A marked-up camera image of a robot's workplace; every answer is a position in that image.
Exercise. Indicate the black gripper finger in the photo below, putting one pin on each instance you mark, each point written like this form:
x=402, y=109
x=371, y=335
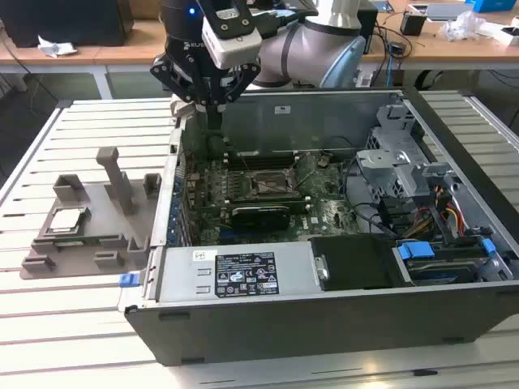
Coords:
x=245, y=79
x=170, y=75

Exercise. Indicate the silver CPU chip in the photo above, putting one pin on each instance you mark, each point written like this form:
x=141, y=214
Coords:
x=67, y=221

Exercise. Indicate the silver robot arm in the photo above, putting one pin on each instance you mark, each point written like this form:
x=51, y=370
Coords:
x=308, y=44

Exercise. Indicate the CPU socket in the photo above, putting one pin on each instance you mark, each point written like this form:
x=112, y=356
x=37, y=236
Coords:
x=269, y=178

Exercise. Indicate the brown cardboard box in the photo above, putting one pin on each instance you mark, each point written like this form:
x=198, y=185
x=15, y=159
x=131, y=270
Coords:
x=146, y=8

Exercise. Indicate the wooden desk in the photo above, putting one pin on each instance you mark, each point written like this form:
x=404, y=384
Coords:
x=134, y=44

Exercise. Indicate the RAM slot black latches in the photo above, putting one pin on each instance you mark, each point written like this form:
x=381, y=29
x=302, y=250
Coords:
x=263, y=166
x=300, y=203
x=263, y=158
x=267, y=196

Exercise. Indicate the RAM slot white latches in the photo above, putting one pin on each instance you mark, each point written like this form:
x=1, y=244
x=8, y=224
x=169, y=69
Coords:
x=307, y=198
x=297, y=156
x=309, y=208
x=298, y=162

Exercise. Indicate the crumpled white paper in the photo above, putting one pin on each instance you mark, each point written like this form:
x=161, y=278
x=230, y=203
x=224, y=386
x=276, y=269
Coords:
x=57, y=46

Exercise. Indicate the white power plug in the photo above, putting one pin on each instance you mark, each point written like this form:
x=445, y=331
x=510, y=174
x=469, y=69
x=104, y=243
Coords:
x=365, y=79

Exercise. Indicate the large black box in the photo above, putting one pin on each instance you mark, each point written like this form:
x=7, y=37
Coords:
x=61, y=20

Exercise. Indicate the black tower box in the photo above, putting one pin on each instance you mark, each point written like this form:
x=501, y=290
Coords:
x=367, y=32

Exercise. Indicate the graphics card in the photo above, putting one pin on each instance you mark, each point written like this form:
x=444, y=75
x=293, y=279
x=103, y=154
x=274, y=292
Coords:
x=259, y=218

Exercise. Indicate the green motherboard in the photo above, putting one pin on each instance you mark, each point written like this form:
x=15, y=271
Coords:
x=324, y=210

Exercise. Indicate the blue book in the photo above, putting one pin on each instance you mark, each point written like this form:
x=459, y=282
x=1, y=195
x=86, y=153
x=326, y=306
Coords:
x=381, y=5

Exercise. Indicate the grey parts rack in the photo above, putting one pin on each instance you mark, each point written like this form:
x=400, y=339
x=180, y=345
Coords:
x=97, y=227

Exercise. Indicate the green RAM stick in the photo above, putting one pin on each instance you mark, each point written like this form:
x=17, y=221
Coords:
x=77, y=242

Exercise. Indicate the silver power supply unit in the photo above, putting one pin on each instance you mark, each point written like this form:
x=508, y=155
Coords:
x=182, y=279

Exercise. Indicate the blue case latch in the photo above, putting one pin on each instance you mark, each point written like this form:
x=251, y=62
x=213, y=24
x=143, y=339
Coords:
x=127, y=280

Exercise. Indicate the black plastic shroud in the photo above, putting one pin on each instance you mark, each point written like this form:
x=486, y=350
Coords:
x=353, y=259

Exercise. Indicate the grey laptop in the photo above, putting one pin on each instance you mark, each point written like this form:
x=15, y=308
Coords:
x=450, y=11

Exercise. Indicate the white plastic bag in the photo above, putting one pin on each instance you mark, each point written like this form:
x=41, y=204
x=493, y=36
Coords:
x=462, y=24

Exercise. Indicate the hard disk blue carrier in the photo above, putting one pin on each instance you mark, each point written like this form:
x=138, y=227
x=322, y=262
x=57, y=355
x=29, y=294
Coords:
x=415, y=251

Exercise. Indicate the dark grey PC case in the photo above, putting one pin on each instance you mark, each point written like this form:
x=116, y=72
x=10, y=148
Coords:
x=284, y=332

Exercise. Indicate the white cardboard box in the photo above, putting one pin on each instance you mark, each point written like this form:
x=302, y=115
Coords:
x=503, y=34

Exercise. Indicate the blue box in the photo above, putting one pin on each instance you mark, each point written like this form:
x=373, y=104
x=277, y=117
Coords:
x=496, y=5

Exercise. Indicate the blue plastic tab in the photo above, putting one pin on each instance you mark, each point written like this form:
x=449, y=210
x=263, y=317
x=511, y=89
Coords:
x=488, y=246

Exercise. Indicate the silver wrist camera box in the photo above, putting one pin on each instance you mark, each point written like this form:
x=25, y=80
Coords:
x=237, y=44

